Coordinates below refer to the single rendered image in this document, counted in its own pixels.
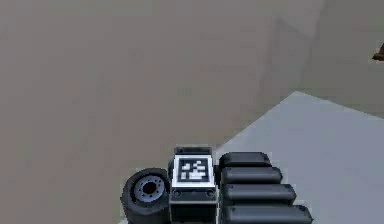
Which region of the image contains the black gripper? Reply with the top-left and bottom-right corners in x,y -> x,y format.
120,167 -> 172,224

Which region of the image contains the brown wooden furniture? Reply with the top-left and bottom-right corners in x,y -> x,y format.
371,42 -> 384,62

